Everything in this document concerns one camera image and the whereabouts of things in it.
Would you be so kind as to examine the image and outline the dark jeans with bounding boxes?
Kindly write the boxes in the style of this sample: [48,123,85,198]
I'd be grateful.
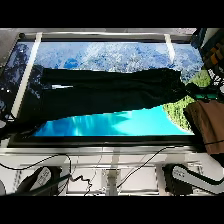
[6,67,198,136]

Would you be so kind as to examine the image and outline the heap of clothes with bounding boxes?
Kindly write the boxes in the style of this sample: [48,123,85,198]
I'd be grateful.
[199,27,224,68]

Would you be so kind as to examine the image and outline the brown garment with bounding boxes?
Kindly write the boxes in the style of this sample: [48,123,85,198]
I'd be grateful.
[183,99,224,156]

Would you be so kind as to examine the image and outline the dark blue garment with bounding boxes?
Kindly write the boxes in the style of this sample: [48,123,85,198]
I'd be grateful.
[191,27,208,50]

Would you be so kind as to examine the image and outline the silver frame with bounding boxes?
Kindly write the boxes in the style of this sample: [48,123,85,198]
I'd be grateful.
[0,27,224,197]

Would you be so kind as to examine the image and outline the coiled black cable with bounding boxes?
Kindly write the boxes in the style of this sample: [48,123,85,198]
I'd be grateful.
[68,173,94,197]

